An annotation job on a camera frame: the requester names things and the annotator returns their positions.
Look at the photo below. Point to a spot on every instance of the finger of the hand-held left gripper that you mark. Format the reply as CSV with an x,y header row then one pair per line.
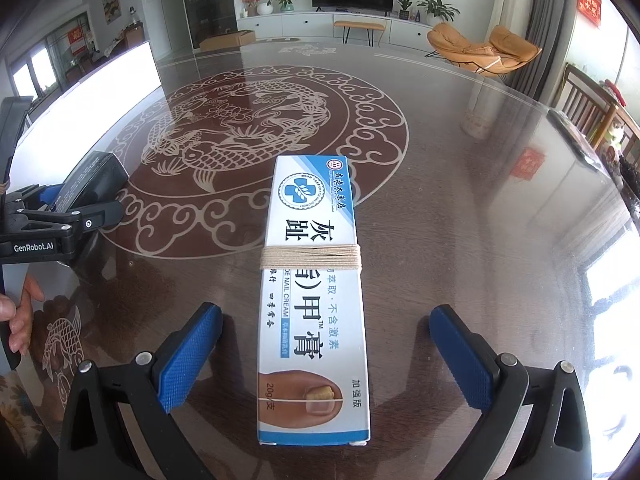
x,y
50,195
100,214

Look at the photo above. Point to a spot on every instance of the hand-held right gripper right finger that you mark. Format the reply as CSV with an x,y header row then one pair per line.
x,y
462,355

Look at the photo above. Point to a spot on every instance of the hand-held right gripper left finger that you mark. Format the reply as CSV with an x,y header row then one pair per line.
x,y
190,355

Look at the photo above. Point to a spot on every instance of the black cardboard box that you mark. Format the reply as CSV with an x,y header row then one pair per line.
x,y
95,175

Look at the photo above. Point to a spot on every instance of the white and blue cream box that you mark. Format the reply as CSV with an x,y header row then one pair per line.
x,y
315,350

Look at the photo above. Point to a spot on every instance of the person's left hand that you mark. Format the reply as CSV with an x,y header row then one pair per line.
x,y
22,320

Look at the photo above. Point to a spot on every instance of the brown cardboard box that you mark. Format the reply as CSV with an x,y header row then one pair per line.
x,y
227,39

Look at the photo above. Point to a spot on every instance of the dark display cabinet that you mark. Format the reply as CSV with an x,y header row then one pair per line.
x,y
207,0

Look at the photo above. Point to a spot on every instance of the dark flat object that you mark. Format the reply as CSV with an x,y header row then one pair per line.
x,y
572,135

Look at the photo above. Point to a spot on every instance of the white television cabinet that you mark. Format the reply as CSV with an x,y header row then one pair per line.
x,y
295,27

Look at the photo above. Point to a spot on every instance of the wooden chair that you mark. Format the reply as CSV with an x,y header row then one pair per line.
x,y
587,100

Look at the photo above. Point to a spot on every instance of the orange lounge chair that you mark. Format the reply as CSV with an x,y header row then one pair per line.
x,y
465,50

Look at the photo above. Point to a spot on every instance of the wooden bench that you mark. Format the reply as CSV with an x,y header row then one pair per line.
x,y
359,25

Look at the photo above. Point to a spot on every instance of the grey curtain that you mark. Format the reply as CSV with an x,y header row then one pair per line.
x,y
540,20

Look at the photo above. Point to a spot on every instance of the large potted plant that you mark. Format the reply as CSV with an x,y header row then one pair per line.
x,y
439,9

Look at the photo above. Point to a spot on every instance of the small potted plant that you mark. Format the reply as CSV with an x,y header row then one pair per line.
x,y
404,10

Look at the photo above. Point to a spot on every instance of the wall painting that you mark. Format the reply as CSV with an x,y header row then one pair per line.
x,y
110,4

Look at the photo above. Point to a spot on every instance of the red wall decoration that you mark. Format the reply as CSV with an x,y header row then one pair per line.
x,y
590,5

